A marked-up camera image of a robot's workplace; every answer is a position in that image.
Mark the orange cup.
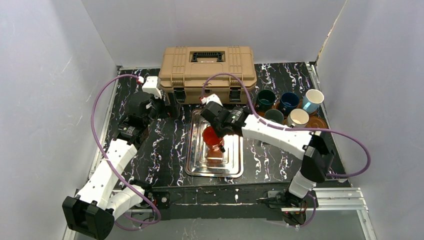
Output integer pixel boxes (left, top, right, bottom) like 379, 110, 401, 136
202, 126, 226, 153

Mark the brown wooden coaster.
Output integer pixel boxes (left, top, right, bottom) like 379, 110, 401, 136
296, 99, 320, 117
273, 101, 282, 112
254, 103, 268, 117
305, 116, 329, 129

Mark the teal cup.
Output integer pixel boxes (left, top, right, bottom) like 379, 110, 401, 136
255, 89, 277, 113

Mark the dark grey cup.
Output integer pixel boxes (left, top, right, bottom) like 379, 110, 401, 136
263, 108, 285, 124

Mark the navy blue cup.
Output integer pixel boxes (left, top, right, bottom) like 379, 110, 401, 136
277, 92, 300, 117

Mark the cream cup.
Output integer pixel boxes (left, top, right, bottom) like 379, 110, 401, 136
286, 108, 310, 128

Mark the white cup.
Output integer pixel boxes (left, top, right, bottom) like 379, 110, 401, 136
301, 89, 325, 114

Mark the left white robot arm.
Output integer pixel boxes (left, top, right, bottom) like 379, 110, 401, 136
62, 91, 170, 240

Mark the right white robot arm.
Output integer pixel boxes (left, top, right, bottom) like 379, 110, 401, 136
200, 98, 335, 199

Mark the tan plastic toolbox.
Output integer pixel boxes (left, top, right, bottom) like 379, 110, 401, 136
158, 46, 257, 105

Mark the stainless steel tray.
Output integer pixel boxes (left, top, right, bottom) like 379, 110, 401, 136
185, 109, 244, 178

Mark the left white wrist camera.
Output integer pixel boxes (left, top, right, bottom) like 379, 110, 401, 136
142, 76, 162, 99

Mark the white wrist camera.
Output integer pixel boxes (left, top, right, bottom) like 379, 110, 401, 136
199, 94, 223, 107
142, 76, 162, 99

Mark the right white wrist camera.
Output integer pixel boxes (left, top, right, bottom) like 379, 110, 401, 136
199, 94, 223, 107

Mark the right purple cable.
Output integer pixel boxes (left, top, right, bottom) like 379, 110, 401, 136
200, 72, 372, 229

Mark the aluminium frame rail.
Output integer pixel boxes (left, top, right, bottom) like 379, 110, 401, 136
152, 183, 376, 240

